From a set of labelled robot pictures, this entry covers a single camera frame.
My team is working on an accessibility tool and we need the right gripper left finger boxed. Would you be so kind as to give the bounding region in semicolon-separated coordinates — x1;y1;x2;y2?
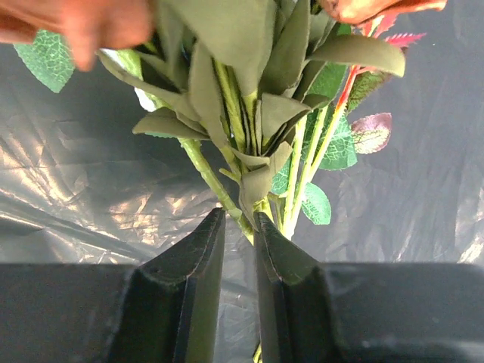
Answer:
109;208;225;362

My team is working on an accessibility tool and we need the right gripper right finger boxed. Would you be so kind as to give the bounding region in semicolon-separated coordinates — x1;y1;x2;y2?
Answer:
254;212;343;362

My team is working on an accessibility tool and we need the black wrapping paper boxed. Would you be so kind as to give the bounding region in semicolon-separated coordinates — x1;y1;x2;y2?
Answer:
1;1;483;362

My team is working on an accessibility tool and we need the artificial flower bouquet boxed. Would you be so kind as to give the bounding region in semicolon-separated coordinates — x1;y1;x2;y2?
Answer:
1;1;445;238

